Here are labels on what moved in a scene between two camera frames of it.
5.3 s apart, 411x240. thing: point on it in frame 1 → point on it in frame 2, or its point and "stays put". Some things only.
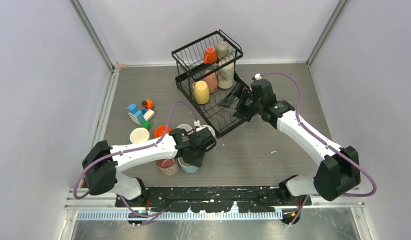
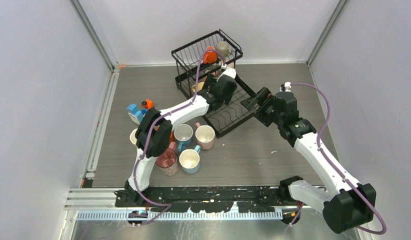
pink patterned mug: (169, 166) stays put
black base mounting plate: (213, 198) stays put
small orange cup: (210, 56) stays put
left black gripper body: (196, 159) → (225, 101)
